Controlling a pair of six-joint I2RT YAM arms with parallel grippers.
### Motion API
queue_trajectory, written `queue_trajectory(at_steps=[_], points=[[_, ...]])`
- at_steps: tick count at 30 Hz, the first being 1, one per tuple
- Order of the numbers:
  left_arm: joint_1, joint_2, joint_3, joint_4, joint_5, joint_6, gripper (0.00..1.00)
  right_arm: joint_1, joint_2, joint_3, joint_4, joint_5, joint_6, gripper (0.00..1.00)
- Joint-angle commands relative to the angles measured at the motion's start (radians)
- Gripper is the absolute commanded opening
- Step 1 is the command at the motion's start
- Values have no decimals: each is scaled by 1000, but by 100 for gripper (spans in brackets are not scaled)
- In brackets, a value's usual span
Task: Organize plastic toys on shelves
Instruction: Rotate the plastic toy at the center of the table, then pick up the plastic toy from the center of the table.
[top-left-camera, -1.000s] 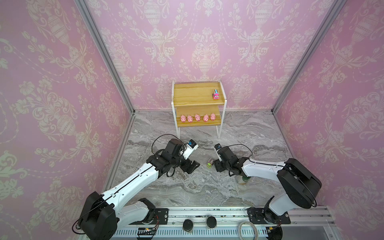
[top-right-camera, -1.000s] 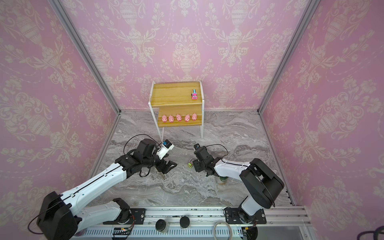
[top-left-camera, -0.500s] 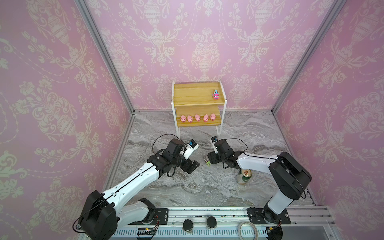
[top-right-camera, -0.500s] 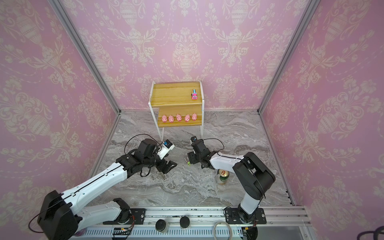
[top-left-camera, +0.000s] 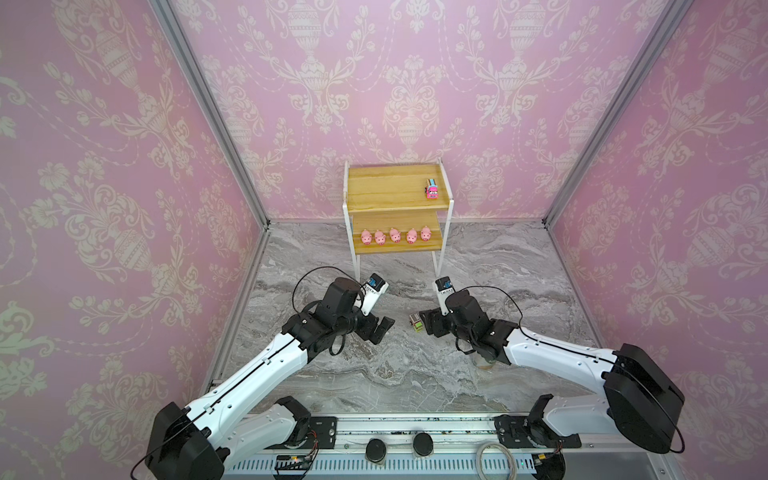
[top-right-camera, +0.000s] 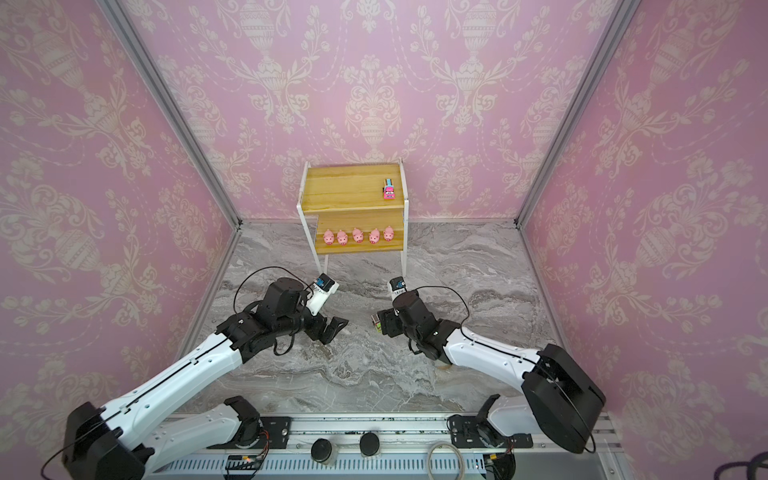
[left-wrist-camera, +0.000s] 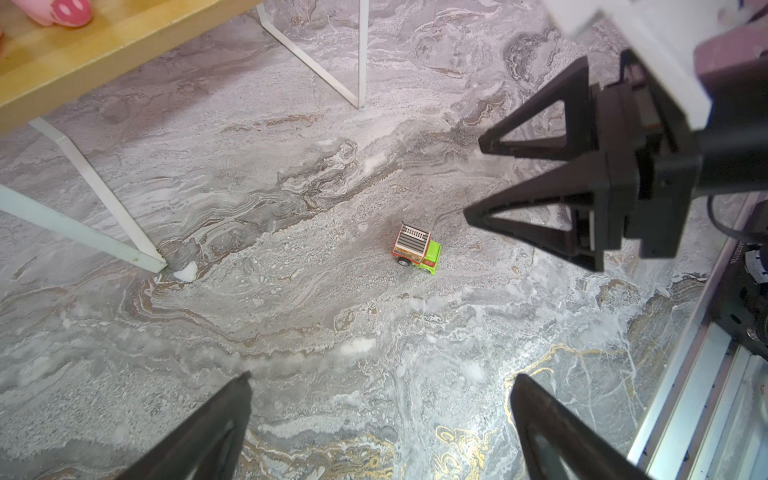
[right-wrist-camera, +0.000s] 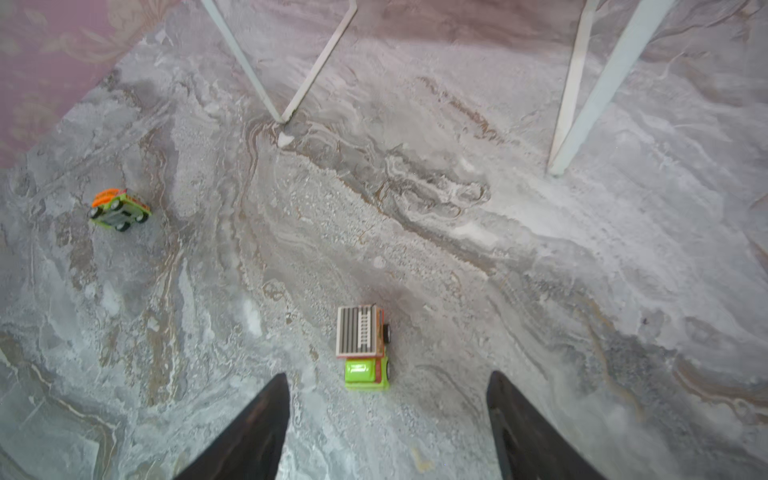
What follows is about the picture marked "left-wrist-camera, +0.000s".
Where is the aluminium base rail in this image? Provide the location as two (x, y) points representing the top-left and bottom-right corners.
(626, 191), (768, 480)

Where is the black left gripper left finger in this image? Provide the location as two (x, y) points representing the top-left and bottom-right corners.
(119, 372), (252, 479)

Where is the pink toy pig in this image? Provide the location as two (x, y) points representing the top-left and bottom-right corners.
(12, 0), (93, 28)

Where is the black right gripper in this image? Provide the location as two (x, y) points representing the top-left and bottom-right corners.
(463, 49), (767, 272)

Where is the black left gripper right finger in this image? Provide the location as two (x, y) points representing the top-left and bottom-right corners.
(510, 374), (647, 479)

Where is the green truck with grille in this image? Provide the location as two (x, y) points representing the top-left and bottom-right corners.
(391, 223), (442, 275)

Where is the wooden two-tier shelf white frame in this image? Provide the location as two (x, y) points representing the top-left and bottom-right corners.
(1, 1), (370, 273)

